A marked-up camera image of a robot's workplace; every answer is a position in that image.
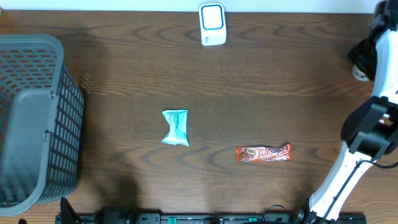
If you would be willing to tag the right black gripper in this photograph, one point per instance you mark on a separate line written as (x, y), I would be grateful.
(371, 68)

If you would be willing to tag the orange red candy bar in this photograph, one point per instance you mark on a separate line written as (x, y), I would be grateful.
(263, 153)

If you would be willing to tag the teal white wipes packet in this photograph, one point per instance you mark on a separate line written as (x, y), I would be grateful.
(177, 120)

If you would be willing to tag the green lid jar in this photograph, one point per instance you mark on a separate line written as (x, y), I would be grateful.
(360, 73)

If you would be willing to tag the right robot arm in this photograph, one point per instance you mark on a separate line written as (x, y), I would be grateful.
(370, 131)

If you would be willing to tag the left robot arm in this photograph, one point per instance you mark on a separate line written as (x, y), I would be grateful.
(105, 216)

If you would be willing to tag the white barcode scanner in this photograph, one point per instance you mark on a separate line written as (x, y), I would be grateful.
(212, 24)

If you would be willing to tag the grey plastic mesh basket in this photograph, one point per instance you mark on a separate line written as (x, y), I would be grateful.
(42, 112)

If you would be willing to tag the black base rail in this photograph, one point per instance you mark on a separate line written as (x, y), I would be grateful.
(155, 218)

